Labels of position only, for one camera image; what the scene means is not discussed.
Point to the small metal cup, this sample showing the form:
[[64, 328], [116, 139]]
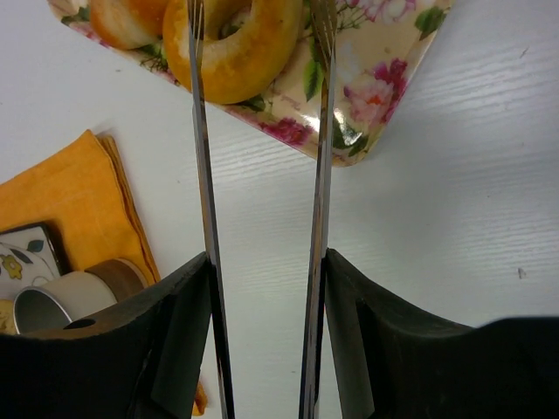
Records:
[[76, 295]]

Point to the herb toast slice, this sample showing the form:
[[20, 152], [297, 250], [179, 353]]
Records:
[[7, 325]]

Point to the square floral ceramic plate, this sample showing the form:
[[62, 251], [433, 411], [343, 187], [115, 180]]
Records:
[[29, 257]]

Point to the metal tongs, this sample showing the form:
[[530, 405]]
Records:
[[324, 23]]

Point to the orange cartoon placemat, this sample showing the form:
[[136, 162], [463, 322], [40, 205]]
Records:
[[82, 193]]

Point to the floral serving tray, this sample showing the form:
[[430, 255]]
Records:
[[378, 47]]

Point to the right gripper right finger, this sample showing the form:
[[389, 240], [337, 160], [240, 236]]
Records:
[[395, 360]]

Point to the twisted round bread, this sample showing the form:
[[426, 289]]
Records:
[[127, 24]]

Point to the golden bagel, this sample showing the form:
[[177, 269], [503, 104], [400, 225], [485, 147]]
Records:
[[244, 64]]

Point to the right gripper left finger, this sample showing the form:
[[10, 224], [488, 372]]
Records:
[[140, 358]]

